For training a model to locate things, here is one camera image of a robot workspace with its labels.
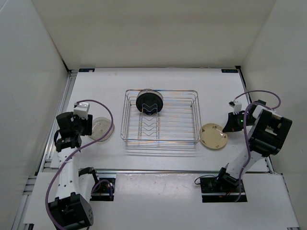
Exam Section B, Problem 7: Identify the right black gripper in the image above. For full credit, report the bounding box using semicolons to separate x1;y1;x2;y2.
223;111;256;132

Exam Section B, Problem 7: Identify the cream floral plate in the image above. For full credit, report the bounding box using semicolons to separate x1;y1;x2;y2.
200;123;228;150

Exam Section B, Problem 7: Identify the clear glass plate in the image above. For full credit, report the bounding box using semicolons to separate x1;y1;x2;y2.
89;117;111;140
138;89;163;97

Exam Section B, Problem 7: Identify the black round plate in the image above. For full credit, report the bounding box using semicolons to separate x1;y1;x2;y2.
136;91;164;115

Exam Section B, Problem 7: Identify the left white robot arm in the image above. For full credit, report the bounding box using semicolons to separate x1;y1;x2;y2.
45;112;101;230

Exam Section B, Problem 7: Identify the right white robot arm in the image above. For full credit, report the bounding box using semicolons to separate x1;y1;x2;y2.
215;100;292;192

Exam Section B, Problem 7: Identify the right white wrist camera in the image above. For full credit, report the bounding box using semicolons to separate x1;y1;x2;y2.
229;101;242;115

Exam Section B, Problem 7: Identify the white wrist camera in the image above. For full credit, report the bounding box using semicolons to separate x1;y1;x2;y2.
229;101;242;115
73;102;90;120

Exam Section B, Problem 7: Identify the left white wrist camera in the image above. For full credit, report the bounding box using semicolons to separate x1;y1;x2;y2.
73;102;90;120

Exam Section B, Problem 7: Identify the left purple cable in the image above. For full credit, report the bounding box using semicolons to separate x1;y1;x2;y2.
45;99;115;230

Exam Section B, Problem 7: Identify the chrome wire dish rack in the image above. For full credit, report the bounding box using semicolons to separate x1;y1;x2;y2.
120;89;201;144

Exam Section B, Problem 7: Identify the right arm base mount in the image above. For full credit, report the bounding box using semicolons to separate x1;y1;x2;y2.
194;175;248;203

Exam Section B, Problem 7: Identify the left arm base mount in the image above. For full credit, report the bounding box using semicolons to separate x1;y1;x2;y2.
90;174;116;201

